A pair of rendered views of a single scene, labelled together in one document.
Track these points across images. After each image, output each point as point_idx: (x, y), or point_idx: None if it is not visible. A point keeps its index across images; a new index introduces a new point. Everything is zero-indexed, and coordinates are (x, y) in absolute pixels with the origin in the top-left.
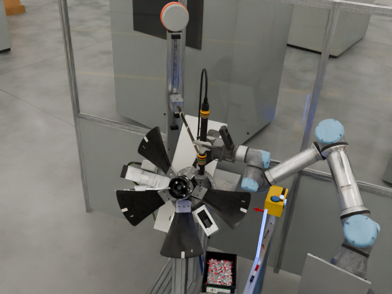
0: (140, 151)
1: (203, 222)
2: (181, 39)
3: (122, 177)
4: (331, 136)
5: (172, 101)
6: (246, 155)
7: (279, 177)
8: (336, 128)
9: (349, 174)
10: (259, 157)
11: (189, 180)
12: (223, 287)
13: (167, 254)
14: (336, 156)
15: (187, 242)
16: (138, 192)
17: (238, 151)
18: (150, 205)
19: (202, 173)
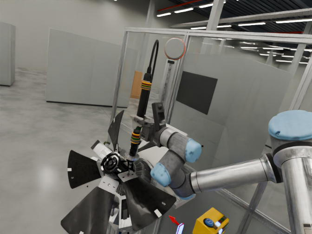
0: (109, 131)
1: (122, 211)
2: (175, 66)
3: (91, 148)
4: (296, 129)
5: None
6: (170, 138)
7: (205, 184)
8: (308, 120)
9: None
10: (184, 144)
11: (122, 159)
12: None
13: (66, 226)
14: (301, 164)
15: (92, 224)
16: (82, 156)
17: (164, 132)
18: (88, 173)
19: (132, 154)
